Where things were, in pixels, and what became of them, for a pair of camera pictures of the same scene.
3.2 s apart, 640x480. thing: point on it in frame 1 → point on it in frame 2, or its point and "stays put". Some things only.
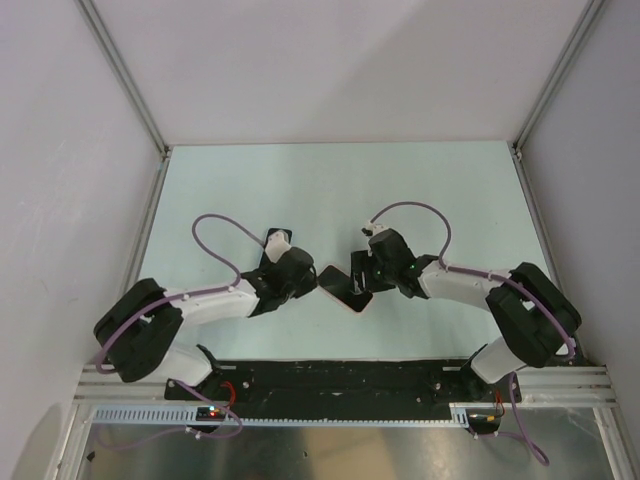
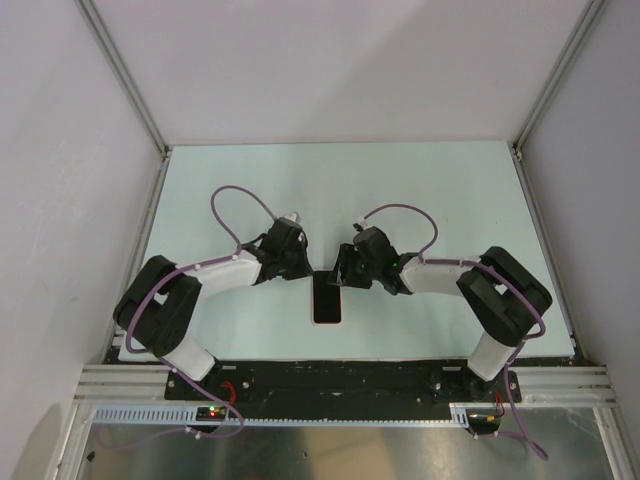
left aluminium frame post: x=94 y=19 stays put
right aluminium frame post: x=591 y=10 stays put
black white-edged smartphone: x=337 y=284 → x=327 y=299
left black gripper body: x=297 y=289 → x=294 y=263
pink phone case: x=339 y=286 → x=313 y=322
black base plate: x=341 y=391 stays put
